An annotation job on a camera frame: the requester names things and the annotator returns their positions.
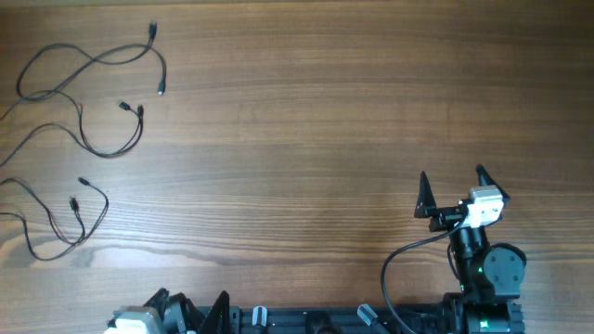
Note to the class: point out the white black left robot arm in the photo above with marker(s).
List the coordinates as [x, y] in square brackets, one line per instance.
[165, 313]

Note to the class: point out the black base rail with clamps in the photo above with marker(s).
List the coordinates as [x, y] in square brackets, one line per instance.
[437, 318]

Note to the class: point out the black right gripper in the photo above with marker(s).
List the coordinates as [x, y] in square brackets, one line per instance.
[449, 215]

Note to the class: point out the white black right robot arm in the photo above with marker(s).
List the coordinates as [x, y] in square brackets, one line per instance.
[489, 277]

